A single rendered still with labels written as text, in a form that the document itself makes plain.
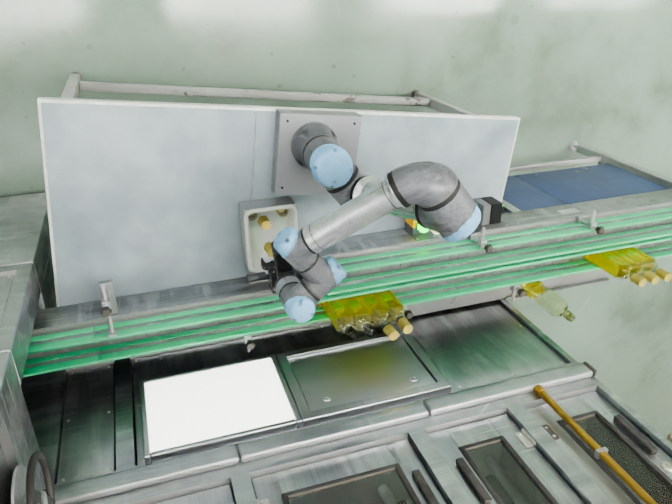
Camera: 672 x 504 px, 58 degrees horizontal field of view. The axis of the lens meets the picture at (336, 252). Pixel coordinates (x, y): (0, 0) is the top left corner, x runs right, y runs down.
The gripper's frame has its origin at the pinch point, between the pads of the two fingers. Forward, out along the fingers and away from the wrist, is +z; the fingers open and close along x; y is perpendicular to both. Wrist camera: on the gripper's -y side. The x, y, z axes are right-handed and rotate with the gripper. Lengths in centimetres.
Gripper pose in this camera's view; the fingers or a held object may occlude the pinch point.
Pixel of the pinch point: (271, 251)
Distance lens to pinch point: 191.5
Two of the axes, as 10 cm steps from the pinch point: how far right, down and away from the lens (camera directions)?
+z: -3.2, -4.1, 8.6
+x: 9.5, -1.7, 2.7
